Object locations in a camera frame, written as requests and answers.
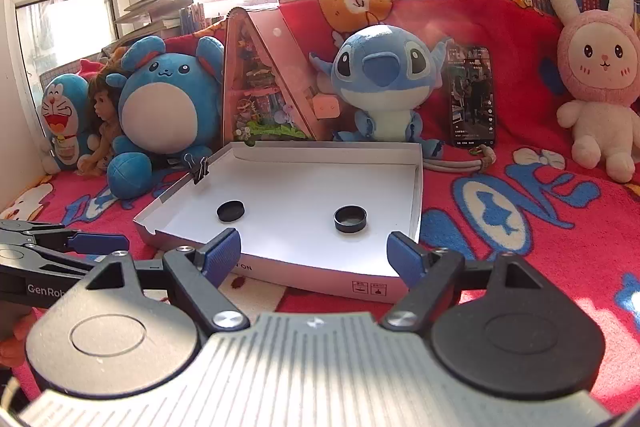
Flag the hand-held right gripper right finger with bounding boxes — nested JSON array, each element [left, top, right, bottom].
[[382, 231, 551, 333]]

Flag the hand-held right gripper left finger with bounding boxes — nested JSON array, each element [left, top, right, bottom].
[[87, 228, 251, 333]]

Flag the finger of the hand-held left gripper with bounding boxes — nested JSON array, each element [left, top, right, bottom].
[[0, 243, 108, 276], [0, 219, 129, 254]]

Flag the small black round cap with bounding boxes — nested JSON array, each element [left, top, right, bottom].
[[216, 201, 246, 223]]

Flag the large black round cap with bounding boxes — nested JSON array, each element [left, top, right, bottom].
[[334, 205, 370, 235]]

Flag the white cardboard box tray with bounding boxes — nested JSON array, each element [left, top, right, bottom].
[[132, 141, 425, 304]]

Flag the person's left hand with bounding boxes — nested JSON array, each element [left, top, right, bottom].
[[0, 311, 40, 369]]

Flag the black binder clip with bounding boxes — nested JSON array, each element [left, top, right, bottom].
[[182, 153, 211, 185]]

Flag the brown haired doll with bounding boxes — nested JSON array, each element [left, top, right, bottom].
[[77, 74, 132, 172]]

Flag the pink cartoon print blanket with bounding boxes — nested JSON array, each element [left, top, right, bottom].
[[0, 137, 640, 413]]

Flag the blue cat robot plush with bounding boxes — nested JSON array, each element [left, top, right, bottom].
[[39, 73, 101, 174]]

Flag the round blue plush toy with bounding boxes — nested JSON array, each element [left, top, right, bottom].
[[105, 36, 226, 200]]

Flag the small pink cube toy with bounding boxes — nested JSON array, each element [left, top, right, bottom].
[[312, 94, 341, 120]]

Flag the black smartphone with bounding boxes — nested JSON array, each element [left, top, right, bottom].
[[445, 39, 498, 148]]

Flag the blue alien plush toy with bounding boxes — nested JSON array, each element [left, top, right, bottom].
[[309, 24, 448, 158]]

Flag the pink triangular miniature house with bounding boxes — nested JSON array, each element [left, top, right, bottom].
[[221, 7, 333, 144]]

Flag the stack of papers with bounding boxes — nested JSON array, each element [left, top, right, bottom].
[[112, 0, 196, 40]]

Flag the row of thin books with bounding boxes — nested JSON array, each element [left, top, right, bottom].
[[177, 2, 223, 35]]

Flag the pink bunny plush toy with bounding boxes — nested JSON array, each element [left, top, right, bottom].
[[549, 0, 640, 184]]

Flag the grey cable bundle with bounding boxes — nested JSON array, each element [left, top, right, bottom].
[[422, 144, 496, 172]]

